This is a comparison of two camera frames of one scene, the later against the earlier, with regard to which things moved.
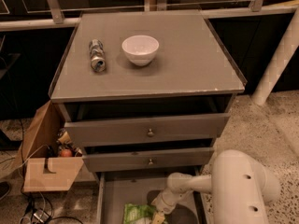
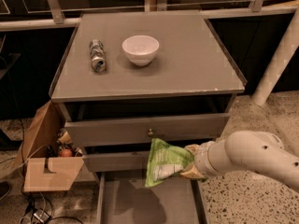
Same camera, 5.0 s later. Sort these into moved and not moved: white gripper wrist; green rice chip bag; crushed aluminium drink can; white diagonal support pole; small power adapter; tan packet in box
Moved: green rice chip bag; white gripper wrist
Not moved: white diagonal support pole; crushed aluminium drink can; tan packet in box; small power adapter
